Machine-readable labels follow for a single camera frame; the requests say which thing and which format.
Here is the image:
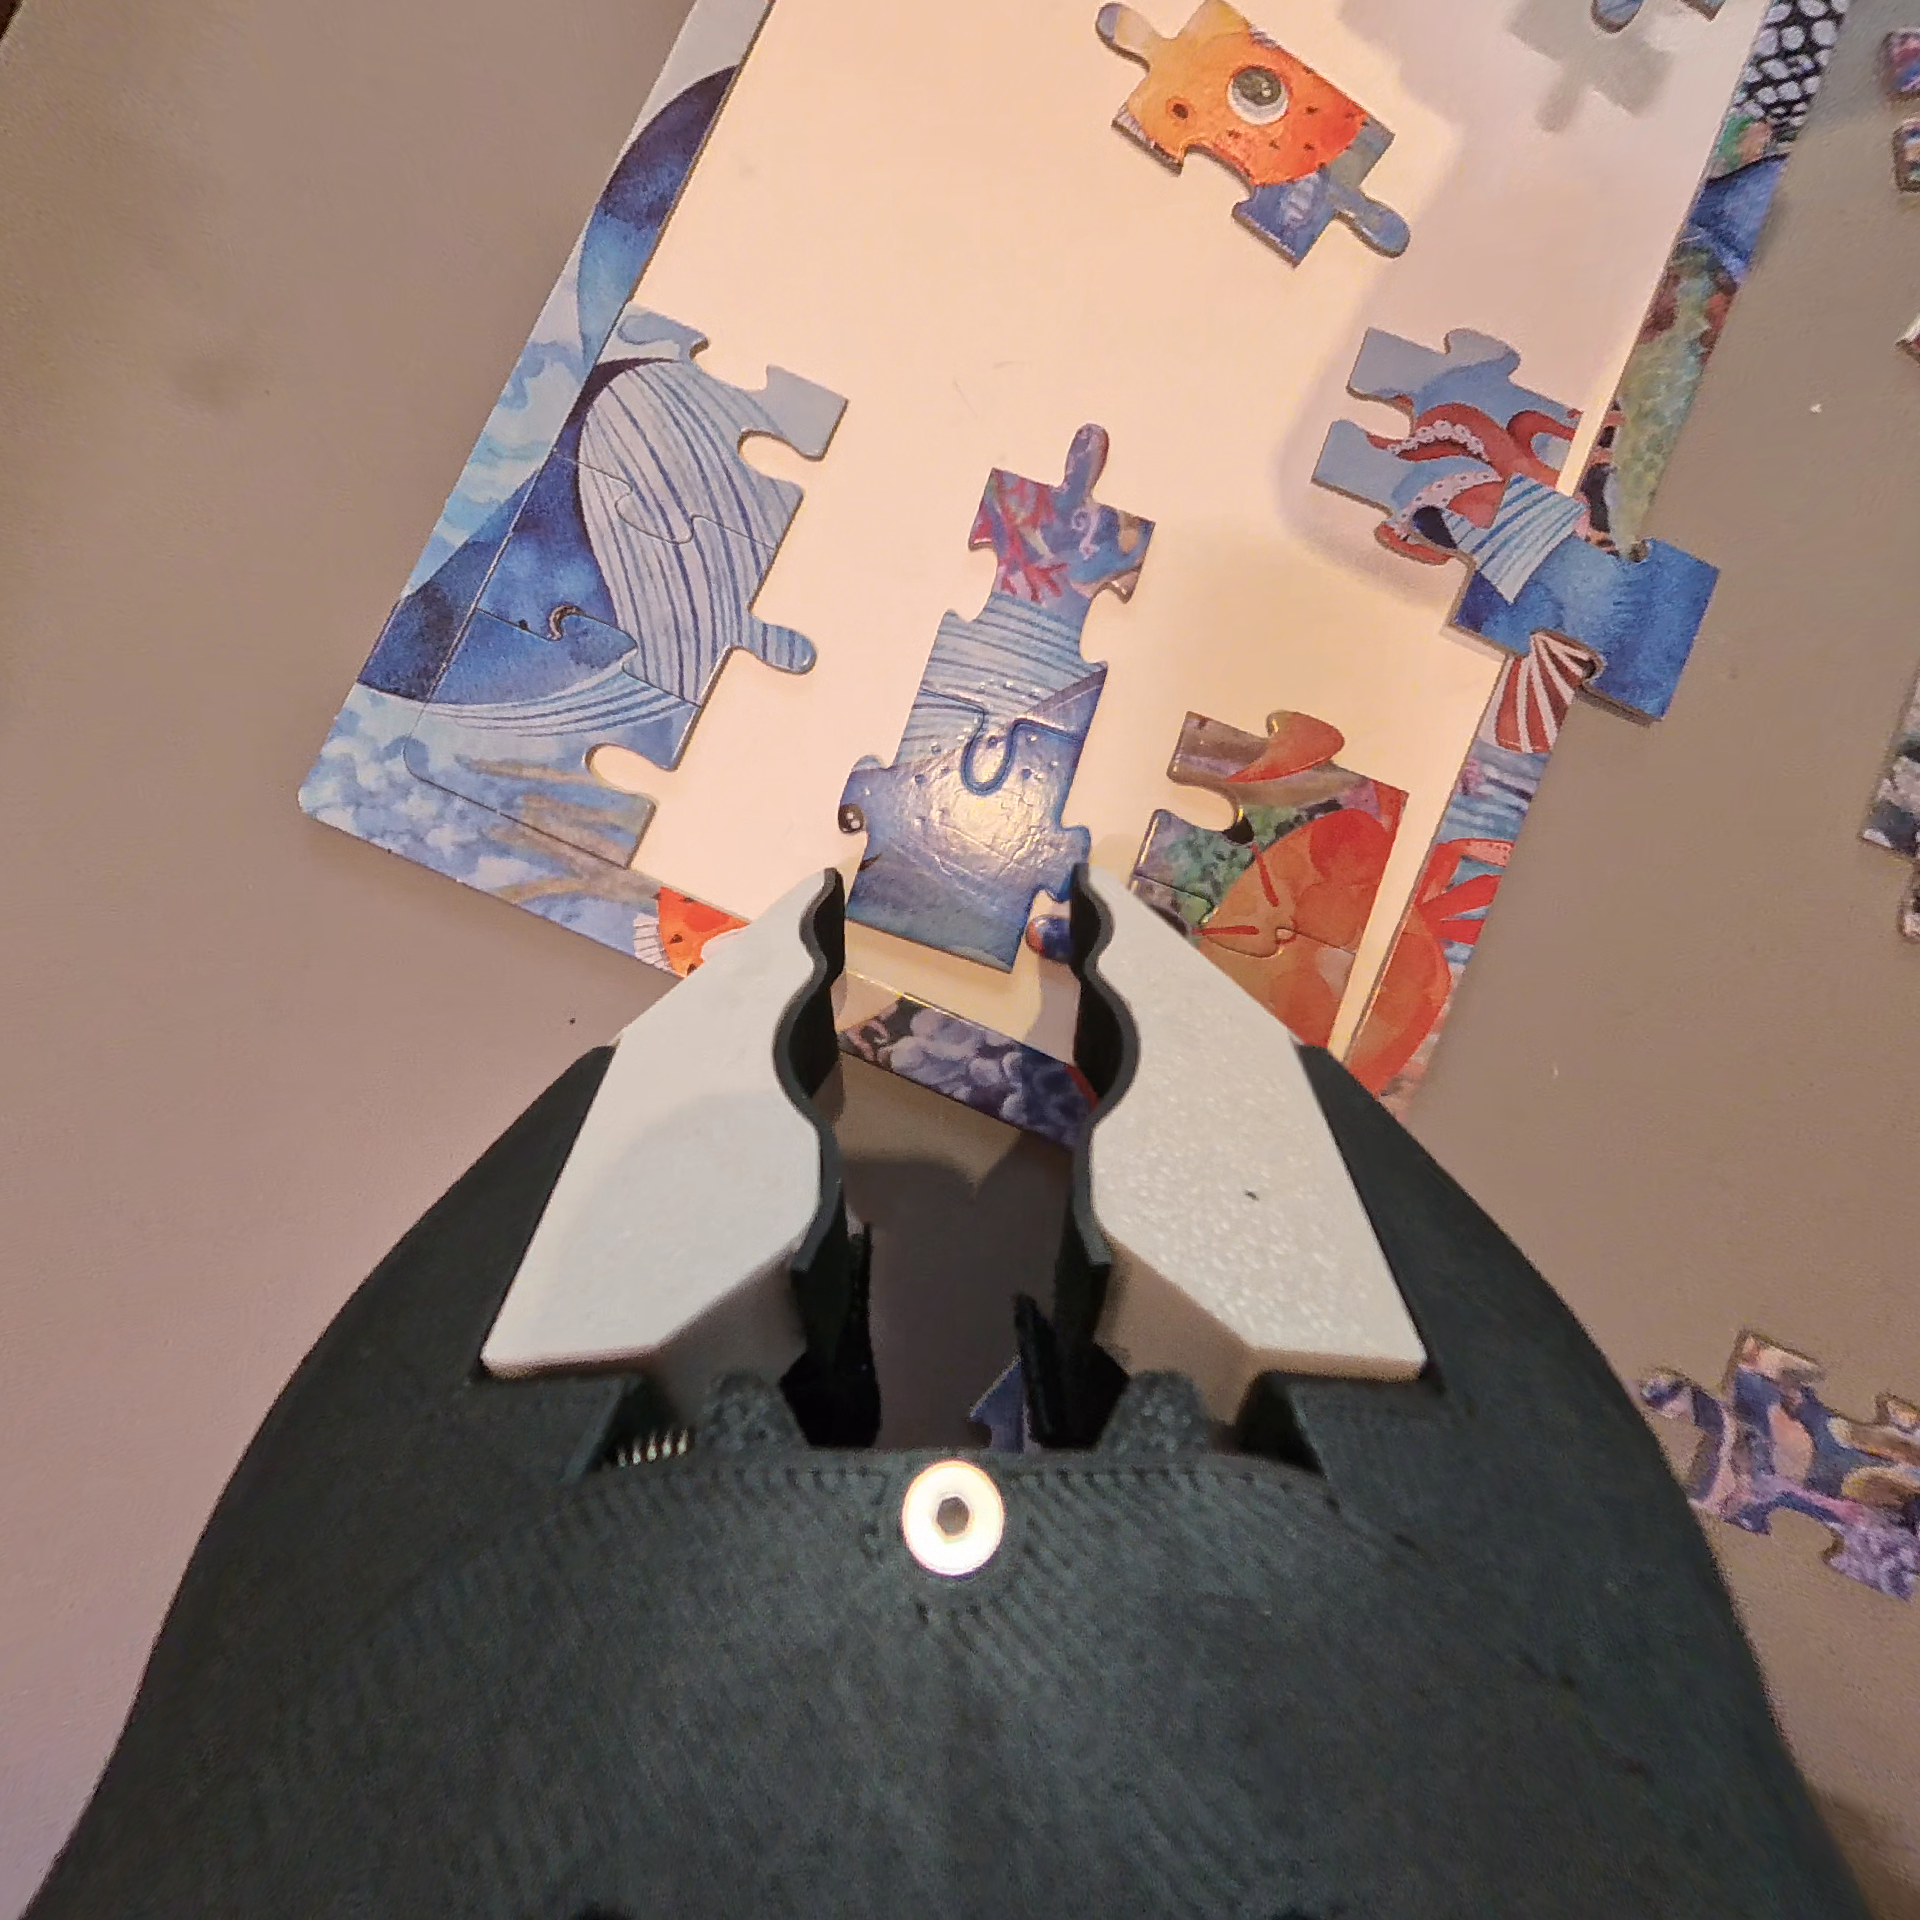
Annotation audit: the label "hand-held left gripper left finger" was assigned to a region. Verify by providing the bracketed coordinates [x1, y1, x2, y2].
[481, 867, 876, 1444]

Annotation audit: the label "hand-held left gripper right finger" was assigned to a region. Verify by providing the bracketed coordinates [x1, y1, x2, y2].
[1008, 863, 1432, 1444]

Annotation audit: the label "joined orange crab puzzle pieces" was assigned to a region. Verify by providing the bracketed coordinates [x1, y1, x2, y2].
[1129, 708, 1413, 1056]

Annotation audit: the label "dark blue whale face piece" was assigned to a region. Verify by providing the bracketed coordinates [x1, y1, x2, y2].
[834, 667, 1113, 982]

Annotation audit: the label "blue striped coral puzzle piece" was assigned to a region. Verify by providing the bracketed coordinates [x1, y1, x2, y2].
[925, 423, 1159, 726]

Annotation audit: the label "blue white-striped puzzle piece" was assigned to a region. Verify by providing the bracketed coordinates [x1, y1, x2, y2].
[1444, 472, 1724, 727]

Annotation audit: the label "red octopus puzzle piece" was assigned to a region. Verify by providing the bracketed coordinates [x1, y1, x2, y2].
[1313, 330, 1586, 568]

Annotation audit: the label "ocean jigsaw puzzle frame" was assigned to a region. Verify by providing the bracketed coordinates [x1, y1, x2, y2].
[297, 0, 1857, 1120]

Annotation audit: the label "orange pufferfish puzzle piece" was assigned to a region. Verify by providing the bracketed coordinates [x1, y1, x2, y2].
[1096, 0, 1416, 272]

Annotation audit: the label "purple orange fish puzzle piece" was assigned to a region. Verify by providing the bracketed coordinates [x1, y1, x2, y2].
[1639, 1332, 1920, 1602]

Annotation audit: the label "joined blue whale puzzle pieces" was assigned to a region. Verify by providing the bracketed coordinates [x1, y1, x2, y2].
[403, 304, 850, 876]

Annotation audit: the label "black white spotted puzzle piece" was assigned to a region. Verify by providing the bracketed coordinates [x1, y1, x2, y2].
[1860, 705, 1920, 942]

